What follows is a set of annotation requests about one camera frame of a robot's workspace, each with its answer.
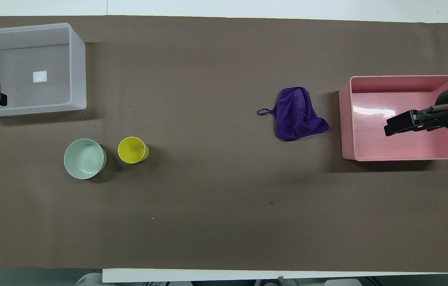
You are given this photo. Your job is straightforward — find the pink plastic box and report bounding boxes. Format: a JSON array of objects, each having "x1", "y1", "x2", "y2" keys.
[{"x1": 338, "y1": 75, "x2": 448, "y2": 162}]

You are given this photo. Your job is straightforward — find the purple cloth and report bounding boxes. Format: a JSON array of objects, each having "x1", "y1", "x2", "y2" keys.
[{"x1": 257, "y1": 87, "x2": 330, "y2": 142}]

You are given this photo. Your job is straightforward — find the translucent white plastic box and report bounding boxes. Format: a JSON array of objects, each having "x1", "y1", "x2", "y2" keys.
[{"x1": 0, "y1": 23, "x2": 87, "y2": 117}]

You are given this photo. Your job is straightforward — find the yellow cup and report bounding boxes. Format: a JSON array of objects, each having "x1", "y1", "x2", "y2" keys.
[{"x1": 117, "y1": 136, "x2": 150, "y2": 164}]

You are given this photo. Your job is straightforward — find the pale green bowl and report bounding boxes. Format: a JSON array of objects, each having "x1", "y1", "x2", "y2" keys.
[{"x1": 63, "y1": 138, "x2": 107, "y2": 180}]

